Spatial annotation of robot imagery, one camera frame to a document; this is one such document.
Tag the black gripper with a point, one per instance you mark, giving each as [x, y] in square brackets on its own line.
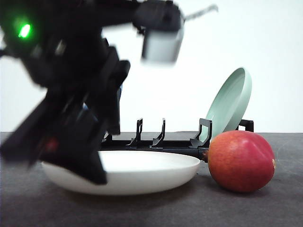
[83, 79]

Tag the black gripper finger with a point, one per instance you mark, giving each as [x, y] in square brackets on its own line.
[73, 147]

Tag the white plate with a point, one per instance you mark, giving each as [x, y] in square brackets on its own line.
[128, 172]

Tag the red pomegranate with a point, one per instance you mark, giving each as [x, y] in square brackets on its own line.
[241, 161]

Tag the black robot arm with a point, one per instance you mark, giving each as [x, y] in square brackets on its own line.
[27, 25]

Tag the blue plate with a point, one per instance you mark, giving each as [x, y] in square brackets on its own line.
[118, 94]

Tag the green plate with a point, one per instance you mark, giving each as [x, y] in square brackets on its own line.
[230, 103]

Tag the black dish rack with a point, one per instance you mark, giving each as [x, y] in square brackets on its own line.
[200, 143]

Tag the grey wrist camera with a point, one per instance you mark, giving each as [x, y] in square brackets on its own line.
[160, 47]

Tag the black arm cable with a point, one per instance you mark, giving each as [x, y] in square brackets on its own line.
[187, 17]

